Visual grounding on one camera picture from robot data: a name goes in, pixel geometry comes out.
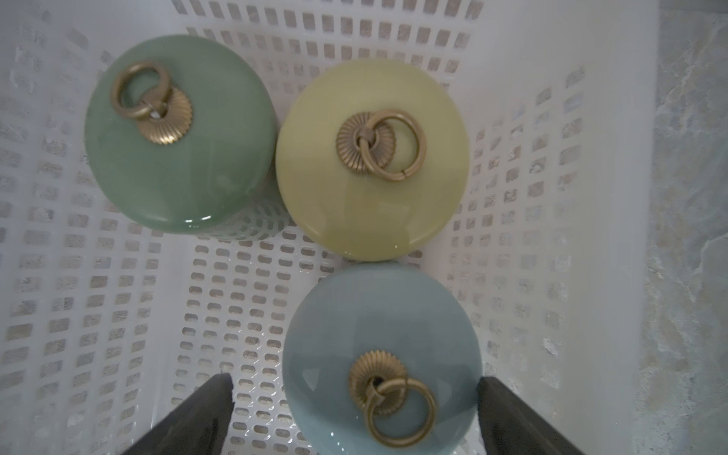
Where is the blue tea canister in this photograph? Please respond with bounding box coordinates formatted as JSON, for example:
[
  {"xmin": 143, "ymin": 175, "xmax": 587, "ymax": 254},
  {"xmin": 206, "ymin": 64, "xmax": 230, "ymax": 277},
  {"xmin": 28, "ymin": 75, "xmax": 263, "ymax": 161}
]
[{"xmin": 282, "ymin": 262, "xmax": 482, "ymax": 454}]

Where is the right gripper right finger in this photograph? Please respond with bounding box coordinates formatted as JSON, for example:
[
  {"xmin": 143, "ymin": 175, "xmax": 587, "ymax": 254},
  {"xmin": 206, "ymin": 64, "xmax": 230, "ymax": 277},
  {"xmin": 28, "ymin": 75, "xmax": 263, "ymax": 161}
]
[{"xmin": 477, "ymin": 377, "xmax": 584, "ymax": 455}]

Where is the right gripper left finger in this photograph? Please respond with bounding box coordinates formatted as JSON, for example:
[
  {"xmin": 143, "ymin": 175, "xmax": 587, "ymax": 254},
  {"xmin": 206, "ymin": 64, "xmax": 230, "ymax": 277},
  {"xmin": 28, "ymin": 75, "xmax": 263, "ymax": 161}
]
[{"xmin": 123, "ymin": 373, "xmax": 234, "ymax": 455}]

